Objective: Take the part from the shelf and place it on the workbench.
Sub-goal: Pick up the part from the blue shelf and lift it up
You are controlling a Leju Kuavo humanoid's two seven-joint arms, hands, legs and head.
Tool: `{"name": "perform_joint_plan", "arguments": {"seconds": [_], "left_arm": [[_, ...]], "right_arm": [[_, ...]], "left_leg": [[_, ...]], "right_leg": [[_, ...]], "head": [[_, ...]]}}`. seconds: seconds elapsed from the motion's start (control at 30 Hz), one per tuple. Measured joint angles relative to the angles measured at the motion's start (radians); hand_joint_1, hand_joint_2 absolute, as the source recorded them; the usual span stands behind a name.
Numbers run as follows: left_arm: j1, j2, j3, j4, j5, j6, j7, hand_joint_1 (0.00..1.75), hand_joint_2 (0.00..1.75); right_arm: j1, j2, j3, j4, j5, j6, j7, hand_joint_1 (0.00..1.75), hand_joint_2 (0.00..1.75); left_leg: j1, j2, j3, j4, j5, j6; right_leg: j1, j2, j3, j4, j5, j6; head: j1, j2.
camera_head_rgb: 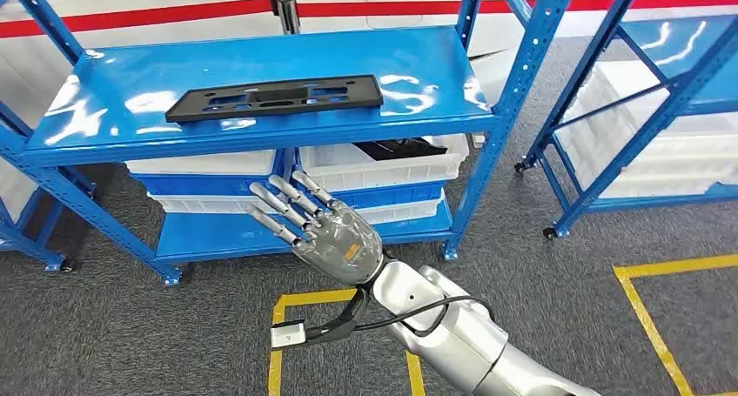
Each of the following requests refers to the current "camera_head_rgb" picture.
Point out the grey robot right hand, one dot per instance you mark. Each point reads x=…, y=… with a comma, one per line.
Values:
x=346, y=243

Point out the black plastic plate bracket part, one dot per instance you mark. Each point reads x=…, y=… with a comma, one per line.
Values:
x=357, y=102

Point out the black plastic parts pile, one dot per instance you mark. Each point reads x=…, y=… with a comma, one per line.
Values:
x=403, y=149

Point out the yellow floor tape square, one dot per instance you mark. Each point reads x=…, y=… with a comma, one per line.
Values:
x=646, y=318
x=275, y=347

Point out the red barrier belt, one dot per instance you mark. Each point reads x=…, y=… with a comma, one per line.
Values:
x=403, y=7
x=144, y=17

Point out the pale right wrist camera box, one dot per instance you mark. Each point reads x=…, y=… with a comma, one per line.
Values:
x=288, y=334

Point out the black chrome stanchion post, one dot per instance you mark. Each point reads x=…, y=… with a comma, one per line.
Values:
x=286, y=13

